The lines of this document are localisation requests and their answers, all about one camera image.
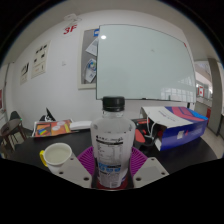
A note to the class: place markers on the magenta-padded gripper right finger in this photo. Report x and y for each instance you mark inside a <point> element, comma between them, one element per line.
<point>151,170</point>

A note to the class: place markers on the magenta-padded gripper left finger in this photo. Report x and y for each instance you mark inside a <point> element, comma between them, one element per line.
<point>78,173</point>

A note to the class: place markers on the clear black-capped water bottle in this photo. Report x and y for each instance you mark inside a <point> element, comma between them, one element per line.
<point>112,146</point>

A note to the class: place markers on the white paper stack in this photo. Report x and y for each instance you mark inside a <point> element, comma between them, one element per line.
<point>80,125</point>

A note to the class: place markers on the blue and white paper bag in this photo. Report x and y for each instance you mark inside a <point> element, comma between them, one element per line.
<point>181,128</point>

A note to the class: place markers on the colourful printed book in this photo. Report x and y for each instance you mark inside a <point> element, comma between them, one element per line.
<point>51,128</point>

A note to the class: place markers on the black office chair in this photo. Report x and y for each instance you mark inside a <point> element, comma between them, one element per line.
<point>48,116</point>

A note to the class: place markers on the round wooden side table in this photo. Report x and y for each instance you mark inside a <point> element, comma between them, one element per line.
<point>11,126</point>

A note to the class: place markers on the large white whiteboard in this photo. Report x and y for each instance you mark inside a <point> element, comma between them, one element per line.
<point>143,63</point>

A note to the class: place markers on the grey notice board with papers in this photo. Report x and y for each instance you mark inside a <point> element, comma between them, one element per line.
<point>87,60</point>

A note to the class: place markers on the red floor number sign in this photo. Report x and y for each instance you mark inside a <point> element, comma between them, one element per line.
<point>70,29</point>

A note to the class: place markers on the red and white wall sign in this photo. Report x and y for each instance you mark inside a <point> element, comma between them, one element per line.
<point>201,91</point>

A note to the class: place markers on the small white wall poster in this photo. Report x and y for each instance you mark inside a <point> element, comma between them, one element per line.
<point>24,73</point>

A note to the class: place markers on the large white wall poster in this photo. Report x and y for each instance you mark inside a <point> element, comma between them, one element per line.
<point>40,60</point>

